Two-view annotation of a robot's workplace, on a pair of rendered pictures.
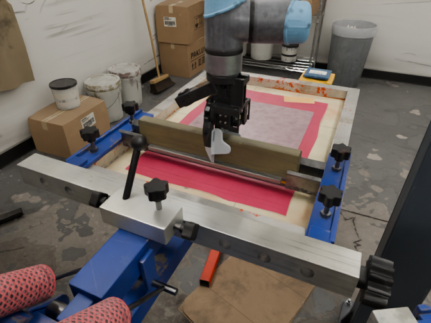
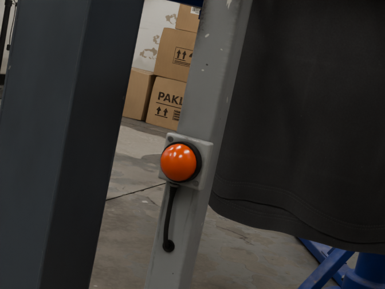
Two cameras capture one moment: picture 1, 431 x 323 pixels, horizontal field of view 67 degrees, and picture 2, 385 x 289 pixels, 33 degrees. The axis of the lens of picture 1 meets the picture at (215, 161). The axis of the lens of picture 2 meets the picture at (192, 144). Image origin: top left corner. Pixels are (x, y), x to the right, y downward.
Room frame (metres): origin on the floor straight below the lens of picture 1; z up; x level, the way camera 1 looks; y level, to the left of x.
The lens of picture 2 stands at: (2.01, -0.47, 0.77)
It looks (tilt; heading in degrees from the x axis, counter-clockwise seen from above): 9 degrees down; 177
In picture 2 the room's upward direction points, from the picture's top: 12 degrees clockwise
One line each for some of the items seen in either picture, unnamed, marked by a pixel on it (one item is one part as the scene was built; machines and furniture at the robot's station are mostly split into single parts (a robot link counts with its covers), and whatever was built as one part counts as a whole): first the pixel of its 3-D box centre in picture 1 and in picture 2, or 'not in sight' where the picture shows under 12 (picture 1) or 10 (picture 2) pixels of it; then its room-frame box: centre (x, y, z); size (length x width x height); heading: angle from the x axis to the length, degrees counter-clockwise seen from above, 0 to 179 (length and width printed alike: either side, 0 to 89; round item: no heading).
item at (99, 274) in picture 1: (125, 256); not in sight; (0.35, 0.14, 1.02); 0.17 x 0.06 x 0.05; 156
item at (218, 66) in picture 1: (224, 61); not in sight; (0.66, -0.02, 1.23); 0.08 x 0.08 x 0.05
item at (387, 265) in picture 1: (366, 278); not in sight; (0.30, -0.23, 1.02); 0.07 x 0.06 x 0.07; 156
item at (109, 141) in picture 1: (116, 143); not in sight; (0.75, 0.27, 0.97); 0.30 x 0.05 x 0.07; 156
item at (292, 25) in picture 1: (278, 20); not in sight; (0.67, -0.12, 1.31); 0.11 x 0.11 x 0.08; 86
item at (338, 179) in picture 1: (328, 200); not in sight; (0.53, -0.24, 0.97); 0.30 x 0.05 x 0.07; 156
